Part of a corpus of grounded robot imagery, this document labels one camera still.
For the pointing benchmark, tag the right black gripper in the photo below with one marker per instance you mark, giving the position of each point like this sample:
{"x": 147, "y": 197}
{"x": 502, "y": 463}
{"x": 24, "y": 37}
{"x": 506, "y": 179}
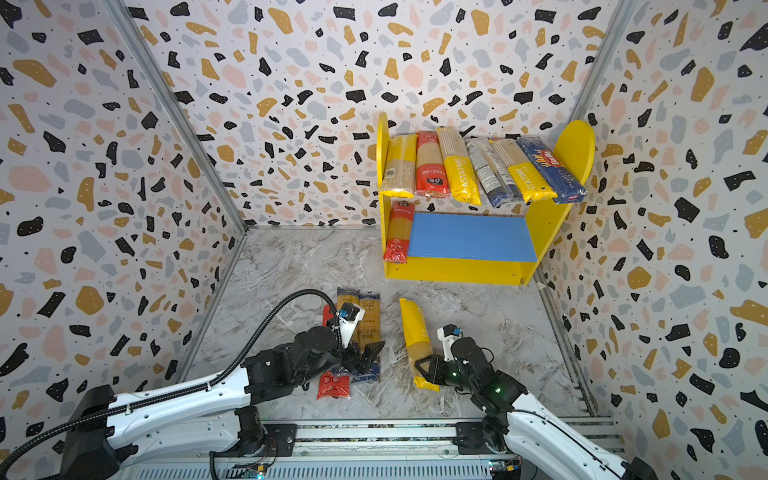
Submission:
{"x": 441, "y": 366}

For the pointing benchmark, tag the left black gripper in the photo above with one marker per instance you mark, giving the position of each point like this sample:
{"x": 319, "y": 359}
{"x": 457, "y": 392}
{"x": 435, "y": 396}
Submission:
{"x": 354, "y": 362}

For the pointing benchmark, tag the red spaghetti bag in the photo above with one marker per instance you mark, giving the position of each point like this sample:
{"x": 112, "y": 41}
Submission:
{"x": 431, "y": 177}
{"x": 399, "y": 232}
{"x": 334, "y": 385}

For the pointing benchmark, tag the clear printed spaghetti bag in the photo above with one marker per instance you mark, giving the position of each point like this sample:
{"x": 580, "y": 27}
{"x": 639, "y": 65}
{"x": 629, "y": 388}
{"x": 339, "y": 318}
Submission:
{"x": 492, "y": 173}

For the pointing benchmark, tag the yellow label spaghetti bag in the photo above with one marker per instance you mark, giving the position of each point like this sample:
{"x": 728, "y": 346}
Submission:
{"x": 399, "y": 174}

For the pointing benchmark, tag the yellow Pastatime spaghetti bag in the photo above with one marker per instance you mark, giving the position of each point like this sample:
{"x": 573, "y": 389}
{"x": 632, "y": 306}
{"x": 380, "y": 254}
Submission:
{"x": 527, "y": 178}

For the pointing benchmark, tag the blue Barilla spaghetti bag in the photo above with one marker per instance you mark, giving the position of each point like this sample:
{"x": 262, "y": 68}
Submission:
{"x": 567, "y": 188}

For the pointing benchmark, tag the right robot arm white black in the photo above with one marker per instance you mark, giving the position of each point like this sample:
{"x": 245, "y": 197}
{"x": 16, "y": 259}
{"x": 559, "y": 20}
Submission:
{"x": 516, "y": 421}

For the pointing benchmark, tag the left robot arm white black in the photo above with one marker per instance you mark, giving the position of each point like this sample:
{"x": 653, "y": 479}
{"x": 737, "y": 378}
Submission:
{"x": 107, "y": 428}

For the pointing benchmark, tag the yellow shelf with coloured boards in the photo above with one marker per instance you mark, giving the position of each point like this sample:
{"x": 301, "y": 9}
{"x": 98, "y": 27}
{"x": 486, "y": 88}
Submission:
{"x": 480, "y": 249}

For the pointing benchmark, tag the blue gold spaghetti bag left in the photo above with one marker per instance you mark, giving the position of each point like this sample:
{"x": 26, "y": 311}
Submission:
{"x": 347, "y": 295}

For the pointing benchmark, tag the blue gold spaghetti bag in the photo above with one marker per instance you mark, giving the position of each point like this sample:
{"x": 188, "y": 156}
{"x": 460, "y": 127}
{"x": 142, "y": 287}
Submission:
{"x": 368, "y": 331}
{"x": 347, "y": 295}

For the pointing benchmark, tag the blue gold spaghetti bag right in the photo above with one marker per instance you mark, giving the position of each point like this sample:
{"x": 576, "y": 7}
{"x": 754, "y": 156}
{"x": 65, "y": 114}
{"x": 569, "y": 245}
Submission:
{"x": 368, "y": 331}

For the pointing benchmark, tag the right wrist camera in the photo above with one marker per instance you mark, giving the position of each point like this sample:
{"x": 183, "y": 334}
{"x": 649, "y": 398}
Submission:
{"x": 448, "y": 335}

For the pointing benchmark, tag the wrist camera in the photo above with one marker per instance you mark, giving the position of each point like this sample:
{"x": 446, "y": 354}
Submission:
{"x": 348, "y": 317}
{"x": 448, "y": 335}

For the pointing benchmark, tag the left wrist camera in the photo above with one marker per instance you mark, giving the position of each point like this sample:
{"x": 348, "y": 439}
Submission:
{"x": 348, "y": 317}

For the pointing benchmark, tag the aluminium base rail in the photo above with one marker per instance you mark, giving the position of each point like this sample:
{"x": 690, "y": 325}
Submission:
{"x": 358, "y": 449}

